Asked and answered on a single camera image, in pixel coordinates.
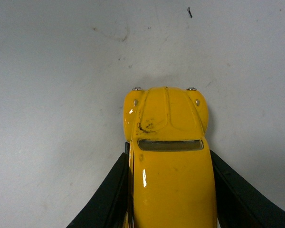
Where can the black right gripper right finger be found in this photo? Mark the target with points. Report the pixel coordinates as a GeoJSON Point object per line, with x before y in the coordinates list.
{"type": "Point", "coordinates": [239, 204]}

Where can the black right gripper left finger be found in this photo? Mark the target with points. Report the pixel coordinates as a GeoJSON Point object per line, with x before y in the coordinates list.
{"type": "Point", "coordinates": [108, 205]}

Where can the yellow beetle toy car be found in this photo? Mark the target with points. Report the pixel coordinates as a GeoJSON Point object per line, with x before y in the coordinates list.
{"type": "Point", "coordinates": [171, 179]}

